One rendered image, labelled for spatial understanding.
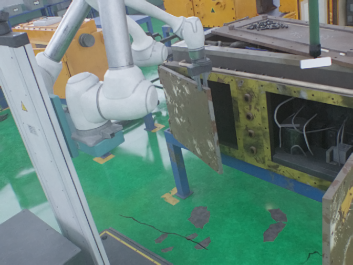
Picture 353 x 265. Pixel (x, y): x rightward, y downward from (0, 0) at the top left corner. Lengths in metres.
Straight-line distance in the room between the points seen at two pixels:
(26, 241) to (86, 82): 0.87
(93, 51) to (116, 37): 2.84
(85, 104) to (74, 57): 2.65
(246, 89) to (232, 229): 1.19
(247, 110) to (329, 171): 0.56
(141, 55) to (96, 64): 2.63
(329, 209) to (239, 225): 1.78
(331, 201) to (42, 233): 1.36
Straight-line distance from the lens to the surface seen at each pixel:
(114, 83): 1.49
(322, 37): 2.29
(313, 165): 2.21
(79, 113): 1.61
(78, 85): 1.58
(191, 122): 2.44
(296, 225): 2.96
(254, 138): 2.31
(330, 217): 1.29
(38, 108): 1.65
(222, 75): 2.27
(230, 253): 2.80
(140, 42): 1.73
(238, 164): 2.58
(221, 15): 5.80
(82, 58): 4.26
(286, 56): 2.09
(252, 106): 2.21
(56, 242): 1.94
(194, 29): 2.01
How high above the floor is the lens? 2.00
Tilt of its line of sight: 26 degrees down
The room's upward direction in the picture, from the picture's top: 12 degrees counter-clockwise
